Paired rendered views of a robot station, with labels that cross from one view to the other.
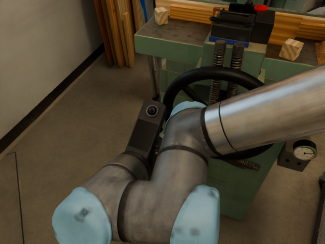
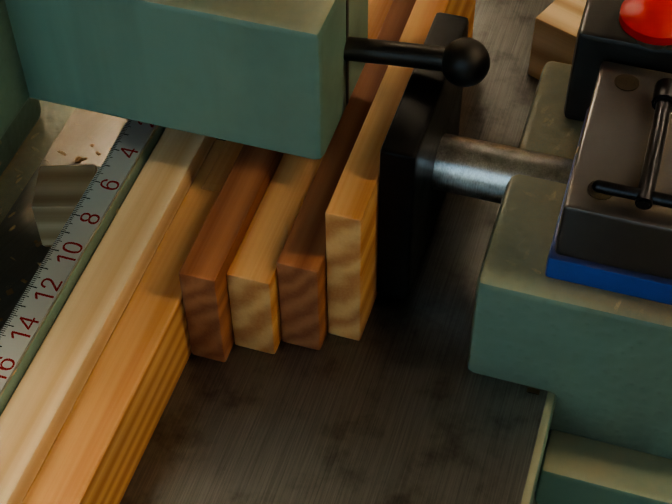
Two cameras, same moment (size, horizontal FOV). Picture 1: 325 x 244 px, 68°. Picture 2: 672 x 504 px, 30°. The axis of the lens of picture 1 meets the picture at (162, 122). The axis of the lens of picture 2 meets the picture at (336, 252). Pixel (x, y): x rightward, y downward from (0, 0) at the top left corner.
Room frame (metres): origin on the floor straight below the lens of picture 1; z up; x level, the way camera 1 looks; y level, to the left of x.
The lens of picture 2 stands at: (0.72, 0.16, 1.34)
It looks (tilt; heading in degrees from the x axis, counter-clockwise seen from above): 50 degrees down; 267
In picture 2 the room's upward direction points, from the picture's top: 1 degrees counter-clockwise
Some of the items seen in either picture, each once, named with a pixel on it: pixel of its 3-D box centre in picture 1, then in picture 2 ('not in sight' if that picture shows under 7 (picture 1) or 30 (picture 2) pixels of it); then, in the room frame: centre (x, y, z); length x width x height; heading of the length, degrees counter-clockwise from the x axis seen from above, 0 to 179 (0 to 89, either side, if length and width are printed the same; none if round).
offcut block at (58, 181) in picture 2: not in sight; (69, 205); (0.85, -0.33, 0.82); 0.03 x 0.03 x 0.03; 87
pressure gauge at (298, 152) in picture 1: (302, 150); not in sight; (0.45, -0.42, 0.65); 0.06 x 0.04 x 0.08; 69
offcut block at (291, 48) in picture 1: (290, 49); (579, 40); (0.57, -0.33, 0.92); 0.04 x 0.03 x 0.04; 47
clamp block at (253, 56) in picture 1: (234, 52); (653, 263); (0.56, -0.18, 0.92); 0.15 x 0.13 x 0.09; 69
